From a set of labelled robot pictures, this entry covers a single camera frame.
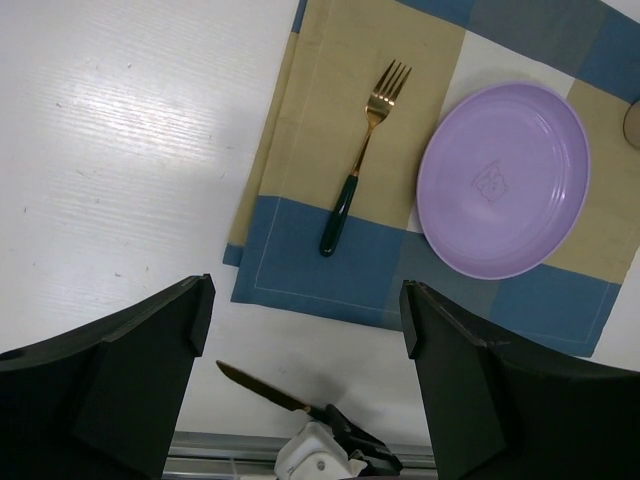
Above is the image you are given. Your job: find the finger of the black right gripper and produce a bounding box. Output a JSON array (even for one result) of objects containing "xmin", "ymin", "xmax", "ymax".
[{"xmin": 324, "ymin": 404, "xmax": 403, "ymax": 475}]

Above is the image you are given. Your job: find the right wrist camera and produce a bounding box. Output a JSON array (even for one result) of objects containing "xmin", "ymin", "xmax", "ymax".
[{"xmin": 274, "ymin": 421, "xmax": 367, "ymax": 480}]

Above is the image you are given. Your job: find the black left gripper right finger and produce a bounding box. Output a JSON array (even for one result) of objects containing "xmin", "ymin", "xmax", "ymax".
[{"xmin": 400, "ymin": 281, "xmax": 639, "ymax": 479}]

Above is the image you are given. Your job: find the purple plastic plate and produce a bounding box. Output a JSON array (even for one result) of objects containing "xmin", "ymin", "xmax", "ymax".
[{"xmin": 416, "ymin": 82, "xmax": 591, "ymax": 280}]

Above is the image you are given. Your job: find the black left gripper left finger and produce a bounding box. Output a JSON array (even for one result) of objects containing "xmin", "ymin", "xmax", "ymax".
[{"xmin": 1, "ymin": 274, "xmax": 215, "ymax": 479}]

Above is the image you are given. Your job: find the gold fork green handle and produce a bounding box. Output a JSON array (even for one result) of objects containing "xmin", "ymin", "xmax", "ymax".
[{"xmin": 318, "ymin": 59, "xmax": 414, "ymax": 259}]

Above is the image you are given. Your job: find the gold knife green handle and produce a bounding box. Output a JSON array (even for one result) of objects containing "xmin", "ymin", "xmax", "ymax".
[{"xmin": 216, "ymin": 360, "xmax": 327, "ymax": 423}]

